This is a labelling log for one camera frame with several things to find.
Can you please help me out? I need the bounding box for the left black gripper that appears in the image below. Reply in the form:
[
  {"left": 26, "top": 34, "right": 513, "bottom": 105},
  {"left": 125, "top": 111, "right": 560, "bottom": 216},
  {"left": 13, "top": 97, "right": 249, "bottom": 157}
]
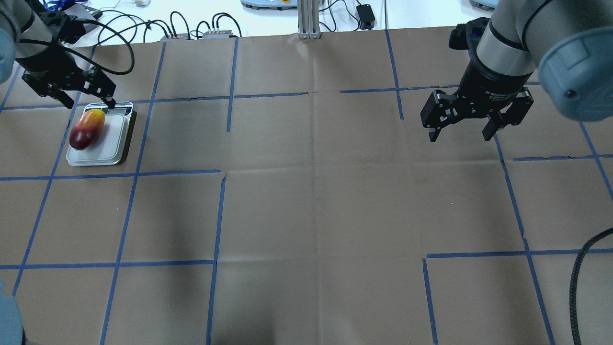
[{"left": 16, "top": 46, "right": 116, "bottom": 109}]

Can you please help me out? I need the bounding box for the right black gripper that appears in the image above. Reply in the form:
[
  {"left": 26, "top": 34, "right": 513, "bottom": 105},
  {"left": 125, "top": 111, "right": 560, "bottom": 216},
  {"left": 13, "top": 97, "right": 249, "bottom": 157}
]
[{"left": 420, "top": 17, "right": 534, "bottom": 143}]

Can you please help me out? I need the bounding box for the red yellow mango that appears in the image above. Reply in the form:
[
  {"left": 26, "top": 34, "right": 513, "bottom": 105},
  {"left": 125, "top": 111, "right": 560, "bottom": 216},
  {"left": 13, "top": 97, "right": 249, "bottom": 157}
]
[{"left": 68, "top": 109, "right": 106, "bottom": 150}]

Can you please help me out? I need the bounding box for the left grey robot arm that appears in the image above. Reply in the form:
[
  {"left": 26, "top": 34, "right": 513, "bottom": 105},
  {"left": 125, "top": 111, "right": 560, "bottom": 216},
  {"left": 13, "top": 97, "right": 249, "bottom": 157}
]
[{"left": 1, "top": 0, "right": 116, "bottom": 109}]

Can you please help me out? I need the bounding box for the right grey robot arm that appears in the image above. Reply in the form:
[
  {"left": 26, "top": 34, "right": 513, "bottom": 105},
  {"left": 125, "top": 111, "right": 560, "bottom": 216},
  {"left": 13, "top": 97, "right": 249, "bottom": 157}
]
[{"left": 420, "top": 0, "right": 613, "bottom": 142}]

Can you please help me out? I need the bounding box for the white digital kitchen scale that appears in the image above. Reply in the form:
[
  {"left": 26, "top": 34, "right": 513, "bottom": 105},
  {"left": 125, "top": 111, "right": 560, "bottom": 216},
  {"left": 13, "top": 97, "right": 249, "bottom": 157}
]
[{"left": 66, "top": 101, "right": 136, "bottom": 167}]

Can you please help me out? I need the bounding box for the black power adapter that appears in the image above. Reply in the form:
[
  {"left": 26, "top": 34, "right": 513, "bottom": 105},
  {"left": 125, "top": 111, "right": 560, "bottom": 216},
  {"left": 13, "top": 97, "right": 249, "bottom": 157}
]
[{"left": 355, "top": 4, "right": 376, "bottom": 30}]

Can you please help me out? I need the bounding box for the black braided left cable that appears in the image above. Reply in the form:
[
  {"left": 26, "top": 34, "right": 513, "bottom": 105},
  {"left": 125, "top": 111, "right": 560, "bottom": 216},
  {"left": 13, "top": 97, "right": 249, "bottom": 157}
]
[{"left": 14, "top": 14, "right": 136, "bottom": 76}]

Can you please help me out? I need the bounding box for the black braided cable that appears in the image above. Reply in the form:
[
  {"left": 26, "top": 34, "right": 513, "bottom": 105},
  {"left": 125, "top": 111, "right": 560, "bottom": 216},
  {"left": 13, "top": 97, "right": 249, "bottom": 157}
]
[
  {"left": 569, "top": 228, "right": 613, "bottom": 345},
  {"left": 14, "top": 14, "right": 136, "bottom": 76}
]

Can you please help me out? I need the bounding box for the aluminium frame post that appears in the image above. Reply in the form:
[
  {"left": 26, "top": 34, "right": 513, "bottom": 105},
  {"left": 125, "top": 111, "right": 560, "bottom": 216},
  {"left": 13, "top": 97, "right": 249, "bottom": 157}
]
[{"left": 297, "top": 0, "right": 321, "bottom": 39}]

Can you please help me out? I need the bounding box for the black braided right cable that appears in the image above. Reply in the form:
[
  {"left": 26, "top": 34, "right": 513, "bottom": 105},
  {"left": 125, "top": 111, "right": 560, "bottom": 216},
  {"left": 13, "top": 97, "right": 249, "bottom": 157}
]
[{"left": 569, "top": 228, "right": 613, "bottom": 345}]

